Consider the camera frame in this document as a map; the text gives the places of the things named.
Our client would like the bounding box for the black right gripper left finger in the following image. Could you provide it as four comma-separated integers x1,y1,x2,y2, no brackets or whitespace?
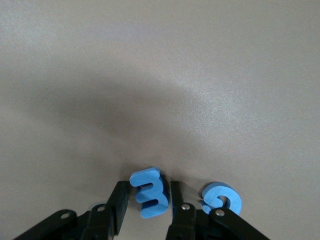
14,180,130,240

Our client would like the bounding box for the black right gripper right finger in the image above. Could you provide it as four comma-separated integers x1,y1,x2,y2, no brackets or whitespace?
166,180,271,240

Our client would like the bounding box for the blue letter G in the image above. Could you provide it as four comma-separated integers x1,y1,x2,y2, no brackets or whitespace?
199,181,243,216

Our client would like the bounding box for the blue letter E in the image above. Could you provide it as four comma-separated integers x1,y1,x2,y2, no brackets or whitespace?
129,166,169,220

